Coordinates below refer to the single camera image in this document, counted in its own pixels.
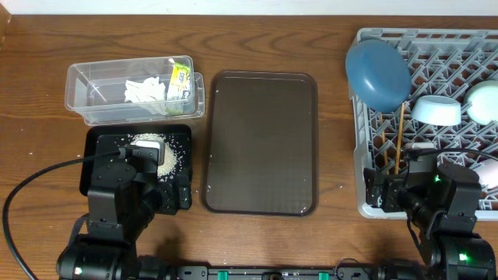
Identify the blue plate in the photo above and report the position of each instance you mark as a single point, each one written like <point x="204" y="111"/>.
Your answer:
<point x="378" y="75"/>

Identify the mint green bowl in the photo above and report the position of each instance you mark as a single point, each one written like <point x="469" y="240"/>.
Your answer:
<point x="482" y="99"/>

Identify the pile of white rice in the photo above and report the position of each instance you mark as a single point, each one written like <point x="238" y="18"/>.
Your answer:
<point x="172" y="158"/>

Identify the yellow green wrapper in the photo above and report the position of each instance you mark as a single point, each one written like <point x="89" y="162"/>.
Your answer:
<point x="179" y="89"/>

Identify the pink white cup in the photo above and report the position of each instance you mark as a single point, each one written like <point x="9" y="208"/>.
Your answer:
<point x="488" y="173"/>

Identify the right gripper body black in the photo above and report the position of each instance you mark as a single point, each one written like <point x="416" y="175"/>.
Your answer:
<point x="394" y="186"/>

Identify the wooden chopstick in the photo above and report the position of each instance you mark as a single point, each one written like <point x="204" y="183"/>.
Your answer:
<point x="399" y="140"/>
<point x="383" y="138"/>

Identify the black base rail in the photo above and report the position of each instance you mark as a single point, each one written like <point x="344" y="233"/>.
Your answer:
<point x="346" y="269"/>

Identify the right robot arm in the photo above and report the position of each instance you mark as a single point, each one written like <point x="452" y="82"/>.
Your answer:
<point x="440" y="201"/>

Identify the black tray bin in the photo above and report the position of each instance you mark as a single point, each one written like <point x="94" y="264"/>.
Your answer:
<point x="177" y="136"/>

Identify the clear plastic bin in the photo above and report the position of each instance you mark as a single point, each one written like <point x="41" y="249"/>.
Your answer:
<point x="96" y="90"/>

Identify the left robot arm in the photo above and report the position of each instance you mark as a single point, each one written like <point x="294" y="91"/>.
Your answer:
<point x="123" y="198"/>

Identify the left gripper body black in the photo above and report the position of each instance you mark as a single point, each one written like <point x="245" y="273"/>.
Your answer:
<point x="167" y="206"/>

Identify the brown serving tray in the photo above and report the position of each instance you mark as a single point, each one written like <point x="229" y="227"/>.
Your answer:
<point x="261" y="144"/>

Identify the white tissue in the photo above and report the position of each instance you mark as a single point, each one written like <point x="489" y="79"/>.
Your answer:
<point x="151" y="94"/>

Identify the grey dishwasher rack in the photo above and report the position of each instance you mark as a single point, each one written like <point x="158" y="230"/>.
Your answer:
<point x="443" y="63"/>

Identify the light blue bowl with rice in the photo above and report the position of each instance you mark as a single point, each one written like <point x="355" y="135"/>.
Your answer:
<point x="437" y="110"/>

